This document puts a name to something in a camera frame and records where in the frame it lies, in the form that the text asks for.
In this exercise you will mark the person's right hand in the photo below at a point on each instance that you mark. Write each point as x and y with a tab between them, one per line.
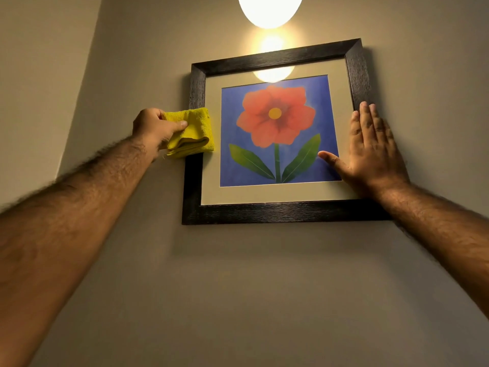
372	156

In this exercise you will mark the person's left hand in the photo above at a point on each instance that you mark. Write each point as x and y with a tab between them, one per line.
151	128

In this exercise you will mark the person's right middle finger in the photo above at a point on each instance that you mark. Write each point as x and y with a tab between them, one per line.
366	124

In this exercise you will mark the person's left thumb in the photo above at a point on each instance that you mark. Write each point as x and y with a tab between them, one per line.
175	126

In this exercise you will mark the person's right thumb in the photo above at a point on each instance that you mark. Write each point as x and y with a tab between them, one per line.
331	159

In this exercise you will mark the person's right little finger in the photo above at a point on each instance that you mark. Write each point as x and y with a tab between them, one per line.
389	135

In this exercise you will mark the yellow microfibre cloth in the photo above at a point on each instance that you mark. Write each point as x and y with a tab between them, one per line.
191	131

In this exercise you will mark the dark framed flower picture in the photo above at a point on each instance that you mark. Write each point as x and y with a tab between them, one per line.
277	133

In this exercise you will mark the person's left forearm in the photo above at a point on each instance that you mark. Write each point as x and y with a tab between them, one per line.
63	240

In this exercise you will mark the person's right forearm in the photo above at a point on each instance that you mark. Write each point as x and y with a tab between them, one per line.
439	229

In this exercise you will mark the glowing white globe lamp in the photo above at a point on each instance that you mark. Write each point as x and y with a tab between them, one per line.
270	9

